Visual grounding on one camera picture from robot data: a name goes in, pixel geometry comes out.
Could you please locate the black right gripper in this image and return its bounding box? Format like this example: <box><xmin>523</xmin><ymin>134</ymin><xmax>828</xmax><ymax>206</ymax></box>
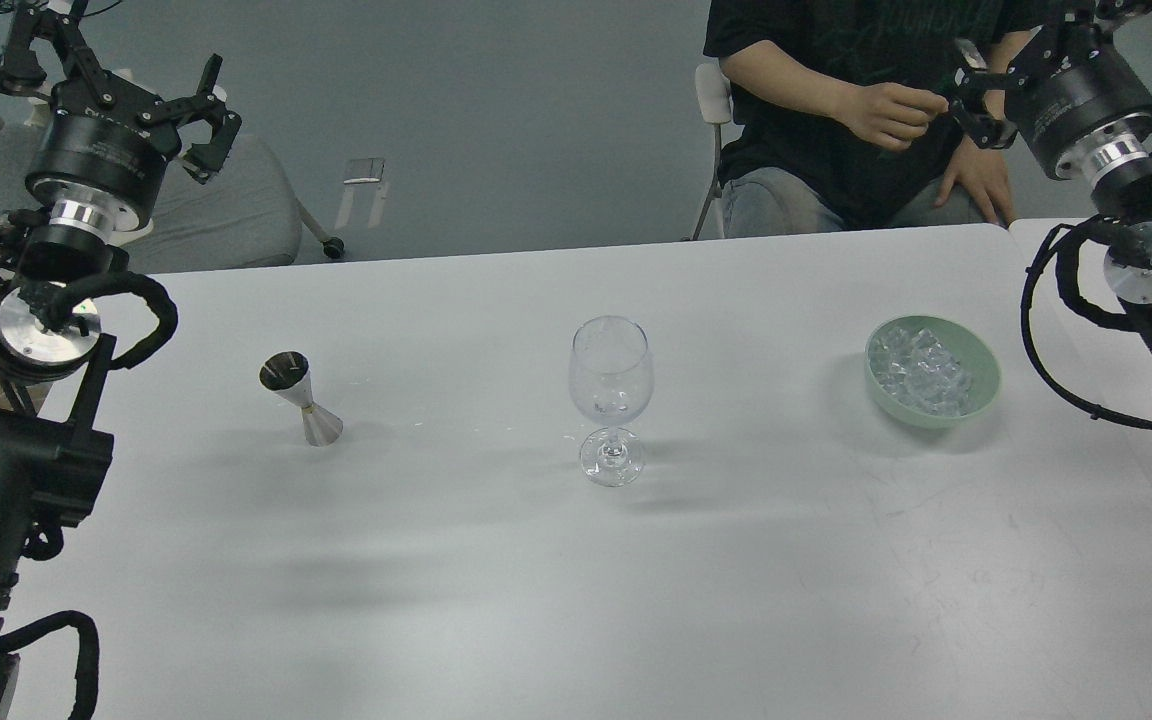
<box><xmin>948</xmin><ymin>1</ymin><xmax>1152</xmax><ymax>182</ymax></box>

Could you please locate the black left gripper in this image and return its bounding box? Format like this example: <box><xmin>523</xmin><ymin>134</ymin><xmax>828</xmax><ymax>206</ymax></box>
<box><xmin>0</xmin><ymin>0</ymin><xmax>243</xmax><ymax>227</ymax></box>

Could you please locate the steel double jigger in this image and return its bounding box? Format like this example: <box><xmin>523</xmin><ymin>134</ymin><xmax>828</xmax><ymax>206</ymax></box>
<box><xmin>259</xmin><ymin>351</ymin><xmax>344</xmax><ymax>447</ymax></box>

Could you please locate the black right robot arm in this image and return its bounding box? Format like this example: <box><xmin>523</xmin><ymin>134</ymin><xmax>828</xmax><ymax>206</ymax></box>
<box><xmin>948</xmin><ymin>1</ymin><xmax>1152</xmax><ymax>430</ymax></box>

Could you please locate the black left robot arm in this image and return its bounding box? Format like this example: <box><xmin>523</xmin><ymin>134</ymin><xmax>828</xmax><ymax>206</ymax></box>
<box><xmin>0</xmin><ymin>1</ymin><xmax>241</xmax><ymax>719</ymax></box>

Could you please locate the pile of ice cubes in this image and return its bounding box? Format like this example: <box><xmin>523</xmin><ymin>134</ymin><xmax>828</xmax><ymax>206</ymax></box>
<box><xmin>867</xmin><ymin>325</ymin><xmax>973</xmax><ymax>418</ymax></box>

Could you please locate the clear wine glass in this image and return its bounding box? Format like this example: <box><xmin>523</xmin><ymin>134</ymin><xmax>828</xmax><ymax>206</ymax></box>
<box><xmin>568</xmin><ymin>314</ymin><xmax>655</xmax><ymax>488</ymax></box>

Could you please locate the person's left hand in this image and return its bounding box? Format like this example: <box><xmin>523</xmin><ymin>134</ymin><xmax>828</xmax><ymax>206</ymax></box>
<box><xmin>933</xmin><ymin>138</ymin><xmax>1018</xmax><ymax>227</ymax></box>

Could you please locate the person's right hand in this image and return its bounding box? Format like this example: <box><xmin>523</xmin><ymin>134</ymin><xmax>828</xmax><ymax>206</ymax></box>
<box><xmin>832</xmin><ymin>83</ymin><xmax>948</xmax><ymax>152</ymax></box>

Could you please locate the grey office chair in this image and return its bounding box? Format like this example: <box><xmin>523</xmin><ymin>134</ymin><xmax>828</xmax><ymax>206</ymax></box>
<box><xmin>0</xmin><ymin>108</ymin><xmax>329</xmax><ymax>274</ymax></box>

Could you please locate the person in black shirt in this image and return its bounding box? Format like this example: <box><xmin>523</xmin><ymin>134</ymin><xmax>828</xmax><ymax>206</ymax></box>
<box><xmin>703</xmin><ymin>1</ymin><xmax>1046</xmax><ymax>237</ymax></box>

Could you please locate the white chair right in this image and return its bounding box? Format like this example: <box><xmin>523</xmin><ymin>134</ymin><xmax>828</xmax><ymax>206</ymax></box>
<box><xmin>684</xmin><ymin>61</ymin><xmax>733</xmax><ymax>241</ymax></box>

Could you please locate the green bowl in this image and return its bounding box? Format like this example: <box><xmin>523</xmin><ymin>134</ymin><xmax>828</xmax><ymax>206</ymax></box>
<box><xmin>863</xmin><ymin>314</ymin><xmax>1001</xmax><ymax>430</ymax></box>

